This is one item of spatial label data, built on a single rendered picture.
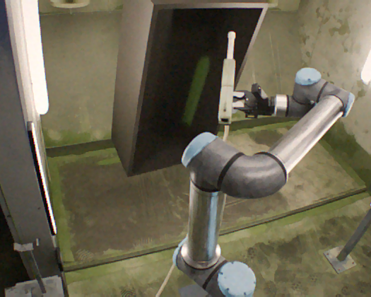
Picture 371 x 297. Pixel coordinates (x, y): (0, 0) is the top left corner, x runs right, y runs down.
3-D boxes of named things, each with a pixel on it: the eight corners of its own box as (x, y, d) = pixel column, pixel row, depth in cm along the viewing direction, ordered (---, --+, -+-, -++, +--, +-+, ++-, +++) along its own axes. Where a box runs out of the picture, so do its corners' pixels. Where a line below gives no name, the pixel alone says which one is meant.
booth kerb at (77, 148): (47, 160, 286) (45, 148, 278) (47, 158, 287) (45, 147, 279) (302, 121, 378) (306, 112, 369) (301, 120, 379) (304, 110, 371)
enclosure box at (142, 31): (110, 137, 240) (126, -31, 150) (186, 121, 265) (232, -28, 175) (127, 177, 222) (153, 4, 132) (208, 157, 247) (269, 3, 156)
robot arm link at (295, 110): (316, 90, 133) (311, 107, 141) (285, 88, 135) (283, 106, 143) (319, 106, 128) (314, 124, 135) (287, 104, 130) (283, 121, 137)
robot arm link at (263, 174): (263, 196, 78) (361, 89, 116) (221, 168, 84) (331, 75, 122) (254, 225, 86) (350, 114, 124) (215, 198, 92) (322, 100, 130)
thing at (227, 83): (230, 147, 146) (230, 114, 126) (219, 146, 147) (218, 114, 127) (236, 63, 170) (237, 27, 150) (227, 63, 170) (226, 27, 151)
